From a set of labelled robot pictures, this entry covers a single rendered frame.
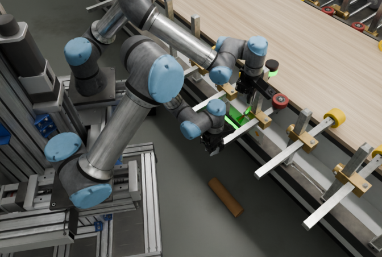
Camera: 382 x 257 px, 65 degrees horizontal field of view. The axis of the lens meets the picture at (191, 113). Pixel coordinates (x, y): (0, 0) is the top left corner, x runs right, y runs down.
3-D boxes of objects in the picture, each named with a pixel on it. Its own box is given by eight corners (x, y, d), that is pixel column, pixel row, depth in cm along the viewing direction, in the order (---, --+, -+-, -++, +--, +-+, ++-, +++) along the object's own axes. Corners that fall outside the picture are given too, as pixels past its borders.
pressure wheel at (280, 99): (277, 120, 157) (281, 107, 148) (265, 111, 161) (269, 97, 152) (287, 114, 160) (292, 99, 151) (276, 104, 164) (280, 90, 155)
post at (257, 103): (250, 136, 166) (264, 71, 128) (246, 132, 167) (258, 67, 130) (255, 132, 167) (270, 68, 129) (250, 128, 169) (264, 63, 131)
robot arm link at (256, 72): (266, 61, 120) (258, 73, 116) (265, 69, 124) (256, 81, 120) (250, 54, 123) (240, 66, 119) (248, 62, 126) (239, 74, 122)
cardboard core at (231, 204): (236, 214, 199) (207, 181, 215) (235, 219, 205) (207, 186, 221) (244, 207, 202) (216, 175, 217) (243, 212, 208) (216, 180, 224)
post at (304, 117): (283, 172, 156) (307, 115, 119) (278, 168, 158) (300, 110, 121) (287, 169, 157) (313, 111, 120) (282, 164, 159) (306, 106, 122)
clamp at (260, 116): (262, 130, 151) (264, 124, 147) (244, 114, 158) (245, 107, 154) (271, 124, 153) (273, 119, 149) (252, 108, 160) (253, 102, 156)
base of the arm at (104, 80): (74, 98, 139) (66, 82, 132) (77, 75, 149) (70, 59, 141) (107, 93, 140) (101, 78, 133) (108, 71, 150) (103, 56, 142)
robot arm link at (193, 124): (174, 127, 121) (195, 114, 125) (191, 145, 116) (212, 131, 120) (173, 114, 115) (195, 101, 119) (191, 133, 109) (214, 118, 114)
